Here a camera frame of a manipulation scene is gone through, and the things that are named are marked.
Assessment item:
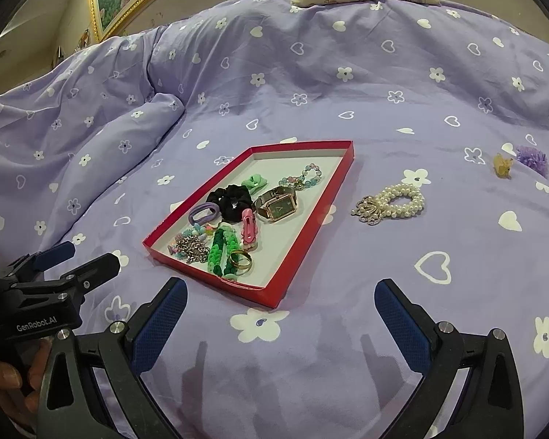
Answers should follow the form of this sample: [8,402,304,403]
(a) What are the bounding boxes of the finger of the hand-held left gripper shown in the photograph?
[59,254,121,294]
[8,241,77,281]

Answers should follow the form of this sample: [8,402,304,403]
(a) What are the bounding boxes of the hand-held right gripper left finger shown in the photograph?
[39,277,189,439]

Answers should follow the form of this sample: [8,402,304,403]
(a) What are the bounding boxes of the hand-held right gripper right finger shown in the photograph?
[374,278,524,439]

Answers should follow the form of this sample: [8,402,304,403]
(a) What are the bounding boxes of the silver chain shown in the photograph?
[167,222,211,264]

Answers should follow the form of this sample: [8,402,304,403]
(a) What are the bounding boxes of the gold ring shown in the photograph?
[229,250,253,275]

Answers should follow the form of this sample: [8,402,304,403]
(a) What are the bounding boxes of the green braided band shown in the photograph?
[207,222,241,279]

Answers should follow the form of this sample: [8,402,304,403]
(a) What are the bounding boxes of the purple hair tie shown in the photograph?
[188,202,223,226]

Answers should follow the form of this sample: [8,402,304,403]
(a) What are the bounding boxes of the pink hair clip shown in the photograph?
[240,208,259,244]

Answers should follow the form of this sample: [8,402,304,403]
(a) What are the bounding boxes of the red shallow box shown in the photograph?
[142,140,354,308]

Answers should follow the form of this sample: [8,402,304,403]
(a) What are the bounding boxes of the person's left hand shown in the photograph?
[0,338,52,425]

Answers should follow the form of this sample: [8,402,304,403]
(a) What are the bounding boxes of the purple flower print duvet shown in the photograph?
[0,25,186,257]

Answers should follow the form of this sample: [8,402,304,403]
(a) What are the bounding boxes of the black scrunchie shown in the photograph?
[206,184,257,221]

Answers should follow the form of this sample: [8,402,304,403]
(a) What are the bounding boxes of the gold wrist watch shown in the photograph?
[254,186,299,223]

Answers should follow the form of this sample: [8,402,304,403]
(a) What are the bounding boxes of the green hair bow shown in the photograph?
[242,174,268,195]

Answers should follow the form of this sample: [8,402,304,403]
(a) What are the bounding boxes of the small yellow hair clip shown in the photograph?
[493,153,514,179]

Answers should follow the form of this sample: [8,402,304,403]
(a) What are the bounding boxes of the purple flower hair clip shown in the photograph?
[515,145,549,175]

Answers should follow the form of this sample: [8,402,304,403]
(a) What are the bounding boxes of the purple flower print bedsheet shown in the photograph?
[0,0,549,439]

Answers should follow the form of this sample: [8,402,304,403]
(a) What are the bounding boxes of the pearl bracelet with crown charm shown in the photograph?
[351,184,425,227]

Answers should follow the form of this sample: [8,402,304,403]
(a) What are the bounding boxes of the pastel beaded bracelet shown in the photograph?
[279,163,323,190]

